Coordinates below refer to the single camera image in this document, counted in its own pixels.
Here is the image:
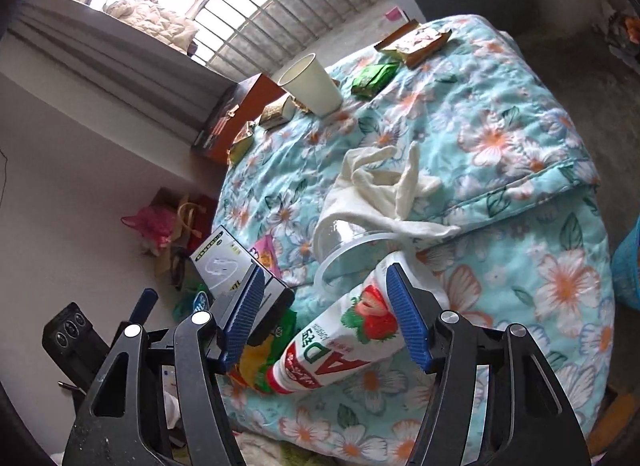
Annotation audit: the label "white paper cup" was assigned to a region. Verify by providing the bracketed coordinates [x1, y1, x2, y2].
[276, 53, 343, 117]

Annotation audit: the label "clear plastic cup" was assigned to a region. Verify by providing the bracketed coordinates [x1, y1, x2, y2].
[312, 220, 401, 297]

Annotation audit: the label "pink snack wrapper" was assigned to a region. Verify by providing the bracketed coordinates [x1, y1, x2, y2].
[250, 236, 283, 281]

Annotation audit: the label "white gloves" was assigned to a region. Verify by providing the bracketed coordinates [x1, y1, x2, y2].
[317, 141, 463, 241]

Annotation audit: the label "brown snack packet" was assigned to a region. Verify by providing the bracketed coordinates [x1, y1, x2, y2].
[375, 20, 451, 69]

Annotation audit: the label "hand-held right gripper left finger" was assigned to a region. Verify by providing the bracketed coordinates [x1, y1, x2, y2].
[62, 265, 264, 466]

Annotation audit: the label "cream quilted jacket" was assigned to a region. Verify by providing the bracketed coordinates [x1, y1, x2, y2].
[102, 0, 200, 54]

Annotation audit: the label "white strawberry yogurt bottle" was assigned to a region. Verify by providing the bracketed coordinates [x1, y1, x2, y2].
[265, 251, 451, 394]

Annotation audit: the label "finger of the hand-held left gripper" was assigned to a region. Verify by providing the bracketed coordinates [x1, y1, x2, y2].
[130, 288, 159, 327]

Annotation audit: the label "wooden stool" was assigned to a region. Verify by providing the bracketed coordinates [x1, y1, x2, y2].
[585, 386, 636, 457]

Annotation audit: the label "metal window railing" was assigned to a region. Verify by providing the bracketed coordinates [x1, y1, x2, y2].
[192, 0, 401, 81]

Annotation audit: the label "white cardboard box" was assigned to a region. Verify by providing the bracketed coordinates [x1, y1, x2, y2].
[190, 226, 261, 301]

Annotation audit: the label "red gift bag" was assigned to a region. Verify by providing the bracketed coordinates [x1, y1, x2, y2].
[172, 193, 218, 251]

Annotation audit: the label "pink plastic bag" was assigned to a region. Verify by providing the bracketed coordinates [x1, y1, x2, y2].
[121, 203, 173, 251]

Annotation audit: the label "blue plastic wastebasket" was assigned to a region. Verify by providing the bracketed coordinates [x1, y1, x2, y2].
[610, 213, 640, 311]

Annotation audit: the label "green chip bag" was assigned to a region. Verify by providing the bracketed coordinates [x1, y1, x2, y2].
[172, 283, 298, 394]

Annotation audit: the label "black and orange bag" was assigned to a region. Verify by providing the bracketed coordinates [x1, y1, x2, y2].
[602, 0, 640, 66]

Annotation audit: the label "orange brown box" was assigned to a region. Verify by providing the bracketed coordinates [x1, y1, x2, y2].
[191, 73, 286, 167]

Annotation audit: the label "floral turquoise blanket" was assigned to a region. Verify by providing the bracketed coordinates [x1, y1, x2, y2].
[215, 14, 616, 462]

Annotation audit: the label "green snack packet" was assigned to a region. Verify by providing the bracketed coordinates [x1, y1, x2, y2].
[350, 63, 401, 99]

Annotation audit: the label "grey curtain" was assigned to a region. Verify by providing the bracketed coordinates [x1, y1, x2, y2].
[7, 0, 238, 144]

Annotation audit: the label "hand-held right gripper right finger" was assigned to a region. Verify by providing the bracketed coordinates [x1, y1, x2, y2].
[385, 262, 593, 466]

